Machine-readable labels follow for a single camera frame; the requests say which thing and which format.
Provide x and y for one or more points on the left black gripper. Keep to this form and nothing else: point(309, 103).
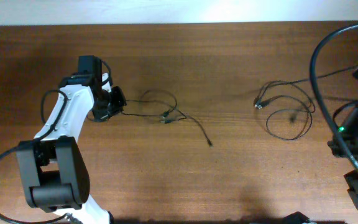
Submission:
point(121, 102)

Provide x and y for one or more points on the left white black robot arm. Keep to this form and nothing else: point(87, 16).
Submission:
point(53, 173)

